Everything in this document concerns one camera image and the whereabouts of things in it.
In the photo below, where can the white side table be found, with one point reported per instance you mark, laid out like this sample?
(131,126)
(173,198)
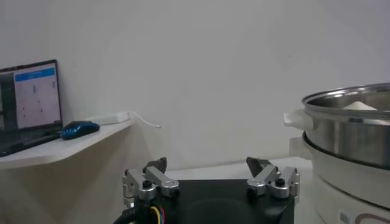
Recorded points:
(45,152)

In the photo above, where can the black laptop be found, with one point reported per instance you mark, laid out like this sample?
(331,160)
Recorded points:
(30,103)

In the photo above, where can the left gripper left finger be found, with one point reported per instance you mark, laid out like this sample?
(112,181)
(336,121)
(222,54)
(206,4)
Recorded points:
(158,181)

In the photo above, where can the blue computer mouse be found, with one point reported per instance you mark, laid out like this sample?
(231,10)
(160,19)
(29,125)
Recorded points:
(80,129)

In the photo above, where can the white electric cooker base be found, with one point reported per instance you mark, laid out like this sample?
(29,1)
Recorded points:
(341,182)

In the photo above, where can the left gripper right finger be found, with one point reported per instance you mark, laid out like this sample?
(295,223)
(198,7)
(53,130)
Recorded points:
(268,179)

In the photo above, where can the white rectangular power box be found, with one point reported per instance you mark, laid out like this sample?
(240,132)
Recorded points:
(106,119)

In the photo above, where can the perforated steel steamer basket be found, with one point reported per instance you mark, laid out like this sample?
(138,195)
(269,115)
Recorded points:
(350,140)

